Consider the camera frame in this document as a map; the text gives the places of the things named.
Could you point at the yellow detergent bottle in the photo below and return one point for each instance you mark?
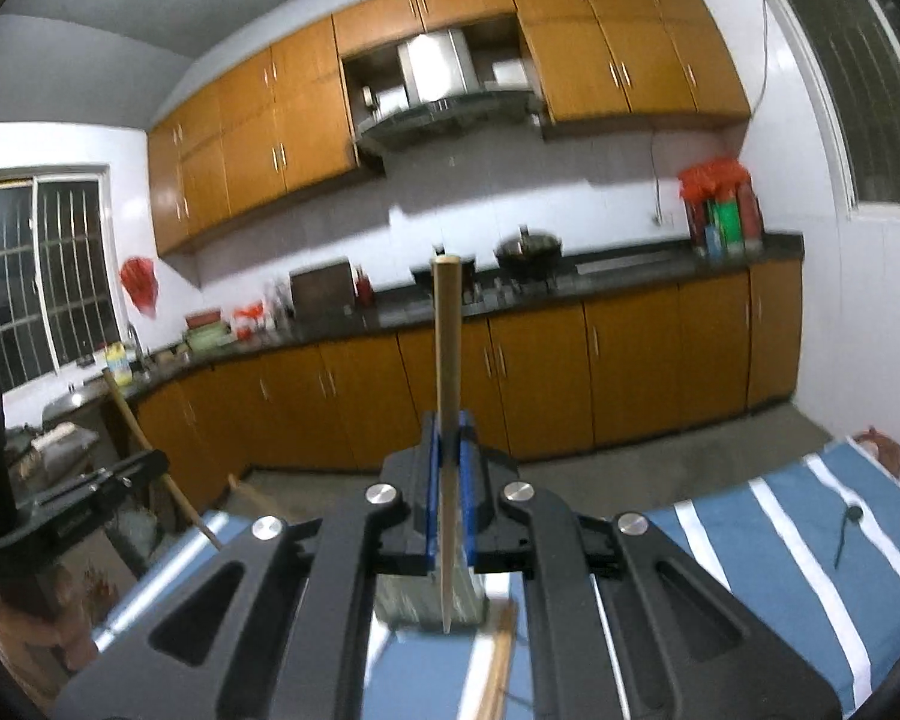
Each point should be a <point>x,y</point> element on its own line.
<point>118,367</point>

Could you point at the dark kitchen countertop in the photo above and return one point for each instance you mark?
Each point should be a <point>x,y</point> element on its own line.
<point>630,274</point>

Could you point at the blue white striped tablecloth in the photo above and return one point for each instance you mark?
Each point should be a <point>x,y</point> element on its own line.
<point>795,577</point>

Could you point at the barred window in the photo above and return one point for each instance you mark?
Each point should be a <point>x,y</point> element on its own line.
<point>45,277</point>

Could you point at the black lidded wok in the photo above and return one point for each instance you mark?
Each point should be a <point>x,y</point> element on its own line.
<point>529,249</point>

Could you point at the bunch of wooden chopsticks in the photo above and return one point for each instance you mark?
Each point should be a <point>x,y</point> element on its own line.
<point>504,660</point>

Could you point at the wooden kitchen cabinets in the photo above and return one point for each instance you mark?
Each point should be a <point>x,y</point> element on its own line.
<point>645,360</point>
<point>307,127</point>

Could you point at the grey-green perforated utensil holder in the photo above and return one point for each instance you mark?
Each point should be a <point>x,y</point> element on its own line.
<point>405,604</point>

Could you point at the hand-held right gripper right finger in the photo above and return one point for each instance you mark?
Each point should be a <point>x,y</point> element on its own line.
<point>487,525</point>

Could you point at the condiment bottles under red bag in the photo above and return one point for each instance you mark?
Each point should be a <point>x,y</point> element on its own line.
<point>720,210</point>

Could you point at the wooden upper kitchen cabinets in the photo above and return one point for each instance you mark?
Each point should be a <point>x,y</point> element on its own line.
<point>307,127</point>

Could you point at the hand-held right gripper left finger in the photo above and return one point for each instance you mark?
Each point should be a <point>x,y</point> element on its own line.
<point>422,517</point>

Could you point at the red-brown basin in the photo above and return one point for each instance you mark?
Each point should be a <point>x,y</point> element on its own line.
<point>204,316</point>

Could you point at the red bottle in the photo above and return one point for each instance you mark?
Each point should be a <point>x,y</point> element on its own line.
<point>364,289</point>

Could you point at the light wooden chopstick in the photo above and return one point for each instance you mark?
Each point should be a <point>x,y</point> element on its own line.
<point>189,511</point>
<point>447,330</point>

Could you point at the wooden lower kitchen cabinets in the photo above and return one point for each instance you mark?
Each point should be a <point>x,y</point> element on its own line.
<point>645,360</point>

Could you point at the clear plastic bag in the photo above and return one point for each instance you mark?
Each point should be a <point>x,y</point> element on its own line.
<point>279,306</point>

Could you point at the green basin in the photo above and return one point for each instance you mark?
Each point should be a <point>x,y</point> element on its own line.
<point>208,337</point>

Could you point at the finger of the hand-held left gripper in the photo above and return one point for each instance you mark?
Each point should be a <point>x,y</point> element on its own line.
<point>82,499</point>

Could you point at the red and white plastic bag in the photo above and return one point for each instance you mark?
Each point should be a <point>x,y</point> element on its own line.
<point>249,316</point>

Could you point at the dark wooden cutting board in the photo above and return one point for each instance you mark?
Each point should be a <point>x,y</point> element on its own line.
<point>321,289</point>

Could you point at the steel faucet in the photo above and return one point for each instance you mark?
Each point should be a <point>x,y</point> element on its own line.
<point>133,341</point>

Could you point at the large sliding window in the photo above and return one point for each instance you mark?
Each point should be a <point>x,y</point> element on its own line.
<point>862,90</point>

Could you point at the steel range hood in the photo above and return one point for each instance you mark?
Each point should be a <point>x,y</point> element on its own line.
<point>435,60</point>

